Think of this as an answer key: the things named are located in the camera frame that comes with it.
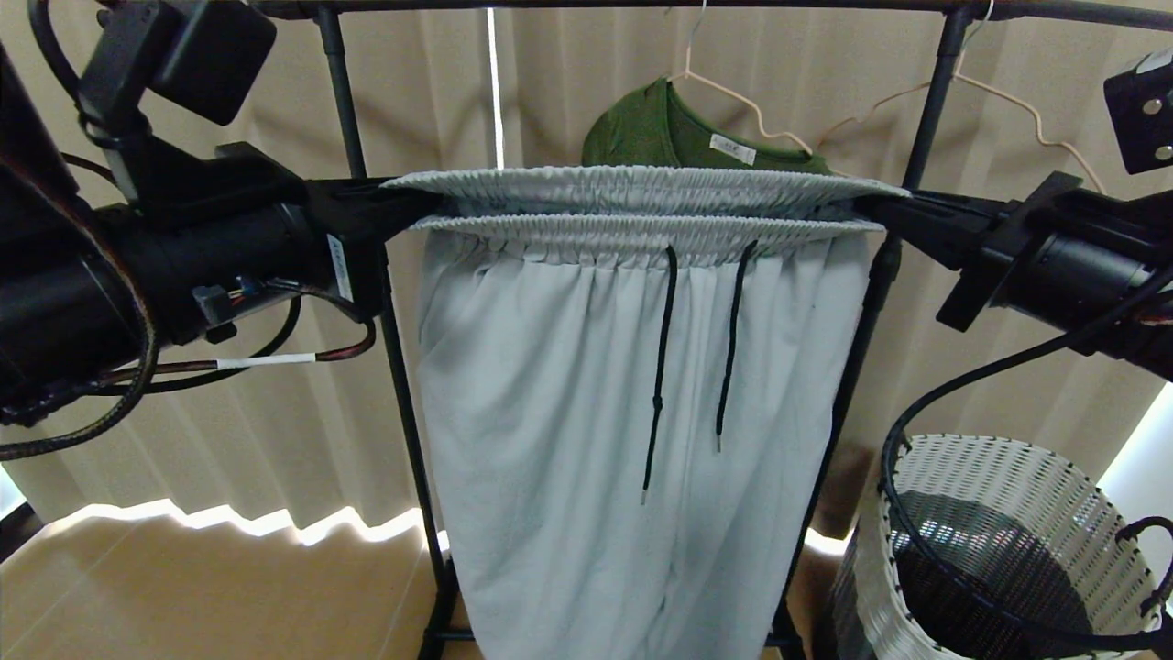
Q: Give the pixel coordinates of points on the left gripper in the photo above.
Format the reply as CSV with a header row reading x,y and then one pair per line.
x,y
183,266

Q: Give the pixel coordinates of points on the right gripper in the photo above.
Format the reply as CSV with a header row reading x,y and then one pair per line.
x,y
1081,266

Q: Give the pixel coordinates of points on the pale grey garment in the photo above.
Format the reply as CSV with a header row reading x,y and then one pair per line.
x,y
550,412

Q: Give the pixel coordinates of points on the green printed shirt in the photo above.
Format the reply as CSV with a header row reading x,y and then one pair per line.
x,y
641,128

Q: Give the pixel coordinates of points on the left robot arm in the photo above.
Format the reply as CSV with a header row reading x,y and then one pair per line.
x,y
27,137

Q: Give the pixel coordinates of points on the white laundry basket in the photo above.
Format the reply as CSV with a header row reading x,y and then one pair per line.
x,y
1008,467

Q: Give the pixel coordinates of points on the black clothes rack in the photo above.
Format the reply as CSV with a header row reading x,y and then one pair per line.
x,y
344,92

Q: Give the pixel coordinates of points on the beige curtain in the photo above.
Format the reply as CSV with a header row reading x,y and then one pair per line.
x,y
229,440

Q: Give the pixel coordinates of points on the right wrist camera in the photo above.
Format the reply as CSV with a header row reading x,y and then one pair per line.
x,y
1141,110

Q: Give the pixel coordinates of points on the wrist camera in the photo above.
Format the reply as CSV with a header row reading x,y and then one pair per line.
x,y
211,55
1141,110

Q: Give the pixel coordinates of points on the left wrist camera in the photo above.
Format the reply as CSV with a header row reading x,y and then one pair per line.
x,y
211,55

